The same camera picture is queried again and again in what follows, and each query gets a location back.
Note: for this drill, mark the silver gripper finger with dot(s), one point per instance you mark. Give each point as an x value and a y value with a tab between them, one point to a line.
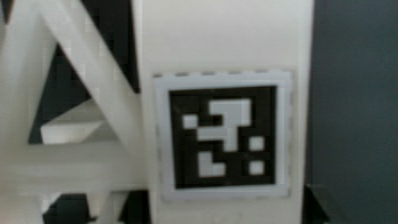
321	211

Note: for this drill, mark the white chair side frame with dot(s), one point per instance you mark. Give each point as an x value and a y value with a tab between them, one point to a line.
188	131

